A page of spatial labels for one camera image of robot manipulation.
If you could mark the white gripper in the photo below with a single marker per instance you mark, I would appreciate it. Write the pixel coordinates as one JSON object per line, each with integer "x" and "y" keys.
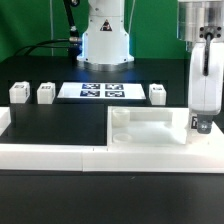
{"x": 205, "y": 92}

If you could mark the white square table top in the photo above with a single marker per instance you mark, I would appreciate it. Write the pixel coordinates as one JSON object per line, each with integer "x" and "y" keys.
{"x": 151, "y": 126}

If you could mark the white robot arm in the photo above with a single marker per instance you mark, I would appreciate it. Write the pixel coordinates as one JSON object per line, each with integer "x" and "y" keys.
{"x": 200, "y": 24}

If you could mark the white U-shaped fence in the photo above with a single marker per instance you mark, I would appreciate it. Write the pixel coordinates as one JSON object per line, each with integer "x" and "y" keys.
{"x": 196, "y": 158}

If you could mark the white marker base plate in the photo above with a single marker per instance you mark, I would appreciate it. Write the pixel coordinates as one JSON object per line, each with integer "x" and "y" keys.
{"x": 75, "y": 90}

